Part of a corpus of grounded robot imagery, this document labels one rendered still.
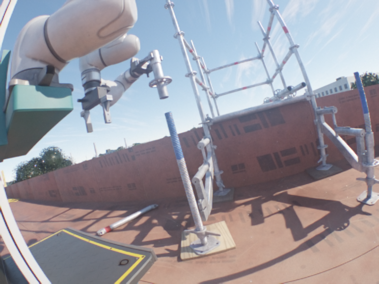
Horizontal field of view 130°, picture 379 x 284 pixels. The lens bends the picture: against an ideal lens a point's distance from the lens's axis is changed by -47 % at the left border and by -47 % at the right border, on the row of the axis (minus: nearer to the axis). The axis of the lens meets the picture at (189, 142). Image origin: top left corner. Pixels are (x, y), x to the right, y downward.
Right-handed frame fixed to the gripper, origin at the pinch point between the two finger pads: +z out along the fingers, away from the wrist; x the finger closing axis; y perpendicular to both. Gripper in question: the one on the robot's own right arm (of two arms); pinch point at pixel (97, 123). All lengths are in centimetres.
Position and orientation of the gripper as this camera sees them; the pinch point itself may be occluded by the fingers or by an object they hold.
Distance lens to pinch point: 71.2
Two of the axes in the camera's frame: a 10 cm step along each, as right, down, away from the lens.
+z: 2.6, 9.7, 0.3
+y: -3.6, 1.3, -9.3
